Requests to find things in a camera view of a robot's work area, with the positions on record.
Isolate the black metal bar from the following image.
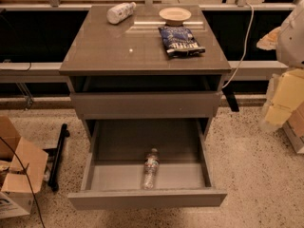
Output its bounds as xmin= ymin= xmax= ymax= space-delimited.
xmin=47 ymin=123 xmax=70 ymax=192

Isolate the open grey middle drawer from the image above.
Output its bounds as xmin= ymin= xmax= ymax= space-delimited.
xmin=68 ymin=119 xmax=227 ymax=210

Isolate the blue chip bag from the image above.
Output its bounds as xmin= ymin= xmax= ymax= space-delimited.
xmin=159 ymin=27 xmax=205 ymax=58

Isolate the beige shallow bowl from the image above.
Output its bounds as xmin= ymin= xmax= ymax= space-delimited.
xmin=159 ymin=8 xmax=191 ymax=26

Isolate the clear plastic water bottle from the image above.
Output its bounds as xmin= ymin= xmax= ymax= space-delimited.
xmin=142 ymin=148 xmax=160 ymax=189

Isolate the black cable left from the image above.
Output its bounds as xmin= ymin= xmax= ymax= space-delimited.
xmin=0 ymin=136 xmax=47 ymax=228

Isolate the white labelled bottle lying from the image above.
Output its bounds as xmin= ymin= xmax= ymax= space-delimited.
xmin=106 ymin=2 xmax=136 ymax=25

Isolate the open cardboard box left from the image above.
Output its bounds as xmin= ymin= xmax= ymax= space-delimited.
xmin=0 ymin=116 xmax=48 ymax=219

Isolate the white power cable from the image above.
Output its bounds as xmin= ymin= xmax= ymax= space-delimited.
xmin=221 ymin=3 xmax=256 ymax=89

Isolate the grey drawer cabinet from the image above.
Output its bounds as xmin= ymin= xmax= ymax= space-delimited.
xmin=60 ymin=5 xmax=231 ymax=135

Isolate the grey metal railing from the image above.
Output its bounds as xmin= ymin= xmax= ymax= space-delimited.
xmin=0 ymin=61 xmax=287 ymax=84

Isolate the cardboard box right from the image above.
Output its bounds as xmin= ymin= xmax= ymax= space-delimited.
xmin=283 ymin=103 xmax=304 ymax=154

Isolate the closed grey top drawer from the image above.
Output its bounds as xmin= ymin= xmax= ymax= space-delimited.
xmin=70 ymin=92 xmax=221 ymax=120

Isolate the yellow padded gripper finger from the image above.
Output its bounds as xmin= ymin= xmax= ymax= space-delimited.
xmin=259 ymin=68 xmax=304 ymax=132

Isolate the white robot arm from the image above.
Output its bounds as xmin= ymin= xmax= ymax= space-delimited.
xmin=256 ymin=1 xmax=304 ymax=132

